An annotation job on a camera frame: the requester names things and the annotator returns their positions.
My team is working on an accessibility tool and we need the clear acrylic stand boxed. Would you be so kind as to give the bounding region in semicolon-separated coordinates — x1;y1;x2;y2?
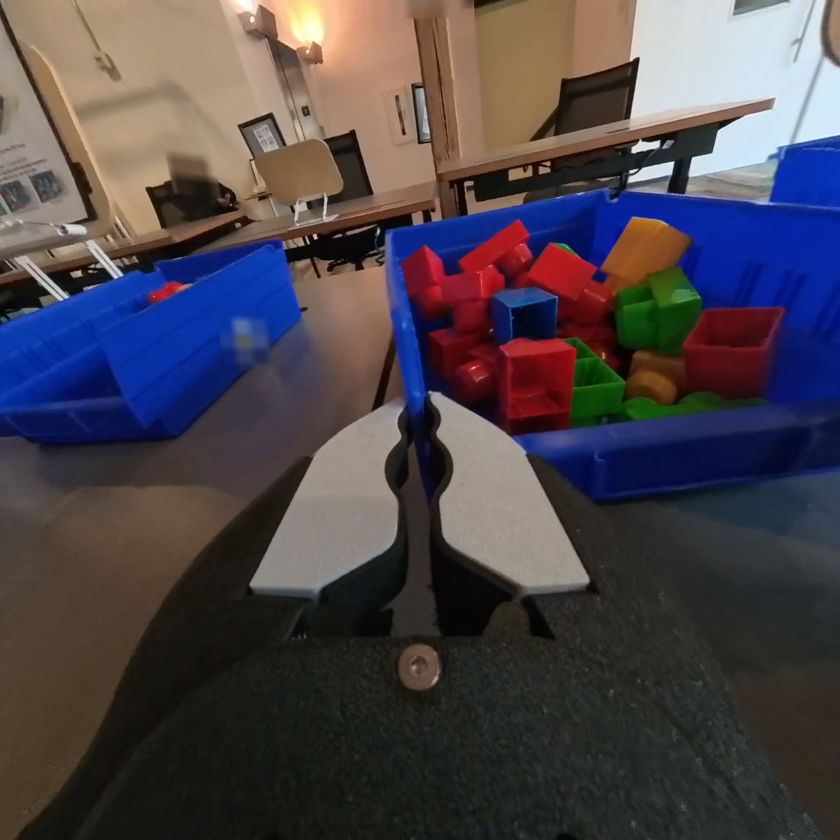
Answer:
289;192;340;224

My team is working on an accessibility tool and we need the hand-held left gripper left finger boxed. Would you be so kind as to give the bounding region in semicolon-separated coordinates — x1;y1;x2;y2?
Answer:
250;401;418;601

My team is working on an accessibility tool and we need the framed wall picture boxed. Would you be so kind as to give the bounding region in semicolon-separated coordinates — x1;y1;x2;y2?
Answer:
410;83;434;145
237;112;290;161

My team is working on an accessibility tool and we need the blue plastic storage bin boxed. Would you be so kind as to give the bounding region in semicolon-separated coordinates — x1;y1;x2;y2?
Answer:
0;241;305;445
385;188;840;502

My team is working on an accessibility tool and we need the wooden background desk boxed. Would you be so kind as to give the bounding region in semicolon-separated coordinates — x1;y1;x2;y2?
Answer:
0;182;441;283
434;96;778;217

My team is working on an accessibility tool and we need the heap of assorted mega blocks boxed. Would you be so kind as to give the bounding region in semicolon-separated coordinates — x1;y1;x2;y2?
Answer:
402;216;788;437

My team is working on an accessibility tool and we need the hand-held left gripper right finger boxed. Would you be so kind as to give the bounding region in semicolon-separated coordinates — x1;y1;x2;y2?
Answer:
427;392;593;601

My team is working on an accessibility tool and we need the blue bin with white label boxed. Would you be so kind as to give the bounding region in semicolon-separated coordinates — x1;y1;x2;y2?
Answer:
768;134;840;208

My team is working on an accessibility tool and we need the black office chair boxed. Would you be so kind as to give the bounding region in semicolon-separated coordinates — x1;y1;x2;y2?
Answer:
145;178;240;231
309;129;388;274
532;57;644;198

